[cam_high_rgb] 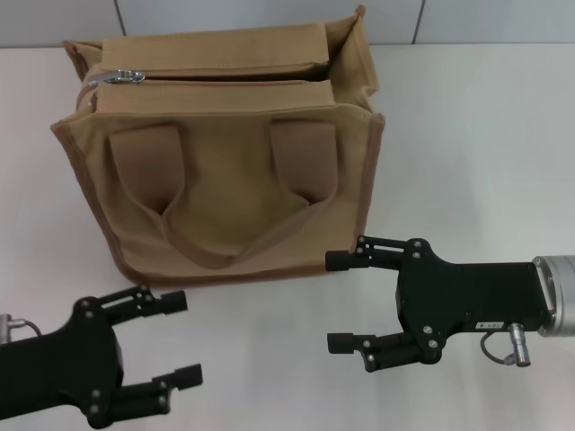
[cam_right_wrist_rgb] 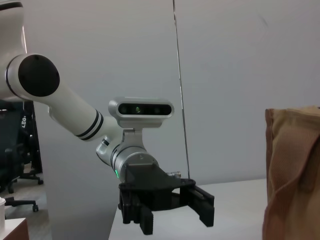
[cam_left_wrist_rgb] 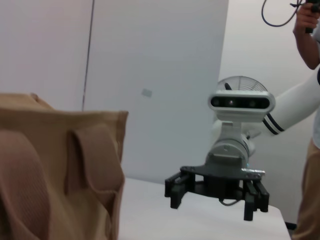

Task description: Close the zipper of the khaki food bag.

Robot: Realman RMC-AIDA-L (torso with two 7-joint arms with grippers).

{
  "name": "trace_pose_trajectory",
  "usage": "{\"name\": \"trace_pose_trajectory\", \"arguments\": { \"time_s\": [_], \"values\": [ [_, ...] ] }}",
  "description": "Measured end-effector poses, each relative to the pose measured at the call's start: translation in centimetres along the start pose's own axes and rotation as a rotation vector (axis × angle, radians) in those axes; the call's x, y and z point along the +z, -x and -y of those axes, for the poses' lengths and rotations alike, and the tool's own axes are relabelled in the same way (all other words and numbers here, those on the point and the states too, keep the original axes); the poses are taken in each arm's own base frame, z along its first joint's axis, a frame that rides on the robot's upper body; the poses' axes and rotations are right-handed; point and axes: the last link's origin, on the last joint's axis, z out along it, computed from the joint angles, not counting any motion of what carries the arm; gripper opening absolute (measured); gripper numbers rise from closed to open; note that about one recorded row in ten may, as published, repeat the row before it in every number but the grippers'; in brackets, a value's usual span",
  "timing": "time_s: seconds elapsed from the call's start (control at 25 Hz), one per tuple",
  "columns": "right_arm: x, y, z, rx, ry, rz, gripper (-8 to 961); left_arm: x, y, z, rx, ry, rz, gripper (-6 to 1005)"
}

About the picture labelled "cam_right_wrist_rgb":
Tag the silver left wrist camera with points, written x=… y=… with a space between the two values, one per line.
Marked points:
x=140 y=110

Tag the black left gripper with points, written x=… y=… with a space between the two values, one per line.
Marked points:
x=150 y=182

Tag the wooden desk with white top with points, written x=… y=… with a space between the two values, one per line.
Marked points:
x=15 y=228

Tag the black office chair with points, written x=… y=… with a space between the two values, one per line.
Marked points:
x=12 y=140
x=22 y=202

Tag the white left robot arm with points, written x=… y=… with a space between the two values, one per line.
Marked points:
x=75 y=105

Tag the khaki fabric food bag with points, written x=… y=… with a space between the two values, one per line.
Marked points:
x=295 y=175

